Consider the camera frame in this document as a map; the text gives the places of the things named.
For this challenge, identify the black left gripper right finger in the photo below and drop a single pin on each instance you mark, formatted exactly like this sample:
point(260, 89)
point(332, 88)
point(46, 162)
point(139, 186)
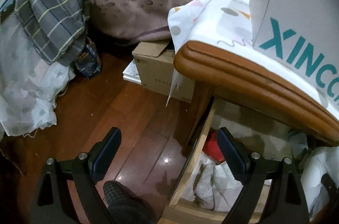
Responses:
point(286, 202)

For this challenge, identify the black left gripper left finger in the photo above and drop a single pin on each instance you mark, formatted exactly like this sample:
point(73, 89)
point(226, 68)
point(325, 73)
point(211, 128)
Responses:
point(52, 202)

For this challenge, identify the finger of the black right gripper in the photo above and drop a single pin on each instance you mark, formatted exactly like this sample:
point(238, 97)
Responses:
point(330, 186)

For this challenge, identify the white bra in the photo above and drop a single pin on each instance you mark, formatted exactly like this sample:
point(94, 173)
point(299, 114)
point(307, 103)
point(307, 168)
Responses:
point(323, 160)

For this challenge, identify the wooden nightstand drawer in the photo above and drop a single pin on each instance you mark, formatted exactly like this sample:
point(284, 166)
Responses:
point(258, 132)

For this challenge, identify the light blue folded underwear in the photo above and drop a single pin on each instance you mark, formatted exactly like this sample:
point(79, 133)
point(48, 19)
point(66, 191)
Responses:
point(298, 143)

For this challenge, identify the white dotted underwear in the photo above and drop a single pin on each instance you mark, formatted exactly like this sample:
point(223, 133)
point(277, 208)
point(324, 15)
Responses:
point(217, 189)

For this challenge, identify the red underwear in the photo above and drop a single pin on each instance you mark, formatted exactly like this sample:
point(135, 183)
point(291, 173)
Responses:
point(211, 148)

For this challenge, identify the dark slipper foot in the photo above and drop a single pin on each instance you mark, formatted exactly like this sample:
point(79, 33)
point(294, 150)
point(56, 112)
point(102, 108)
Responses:
point(124, 206)

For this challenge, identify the white leaf-print bedsheet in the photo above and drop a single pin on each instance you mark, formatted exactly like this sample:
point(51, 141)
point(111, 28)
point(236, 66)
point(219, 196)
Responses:
point(29, 86)

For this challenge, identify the brown wooden nightstand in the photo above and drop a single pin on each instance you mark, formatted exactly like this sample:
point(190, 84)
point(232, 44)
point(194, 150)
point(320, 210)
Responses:
point(243, 82)

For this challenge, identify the dark blue printed bag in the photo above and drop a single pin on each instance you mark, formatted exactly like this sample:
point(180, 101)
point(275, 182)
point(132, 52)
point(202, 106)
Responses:
point(88, 63)

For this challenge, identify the white XINCCI shoe box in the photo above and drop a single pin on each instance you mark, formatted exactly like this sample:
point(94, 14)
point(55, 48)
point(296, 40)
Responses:
point(303, 36)

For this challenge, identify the cardboard box beside nightstand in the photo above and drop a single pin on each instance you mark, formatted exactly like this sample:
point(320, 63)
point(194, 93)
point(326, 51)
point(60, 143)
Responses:
point(152, 67)

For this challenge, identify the grey plaid cloth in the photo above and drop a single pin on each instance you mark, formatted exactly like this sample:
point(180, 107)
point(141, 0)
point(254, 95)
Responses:
point(56, 28)

